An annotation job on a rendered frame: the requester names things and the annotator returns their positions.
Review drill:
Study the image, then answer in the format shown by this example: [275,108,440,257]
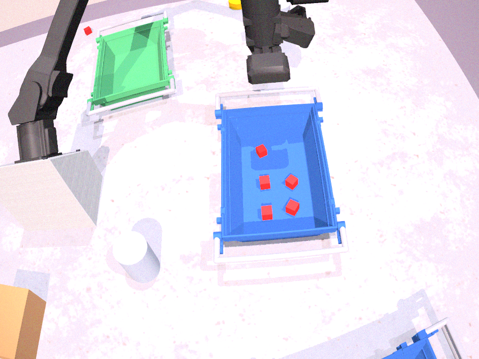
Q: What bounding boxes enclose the yellow short cylinder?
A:
[228,0,242,10]

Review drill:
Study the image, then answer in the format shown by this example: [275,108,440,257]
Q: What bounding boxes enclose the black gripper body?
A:
[242,7,291,85]

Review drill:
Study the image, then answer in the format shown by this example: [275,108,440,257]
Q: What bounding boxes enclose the grey cylinder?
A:
[279,0,291,12]
[112,231,160,283]

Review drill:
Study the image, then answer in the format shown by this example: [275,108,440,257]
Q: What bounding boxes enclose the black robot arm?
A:
[8,0,329,163]

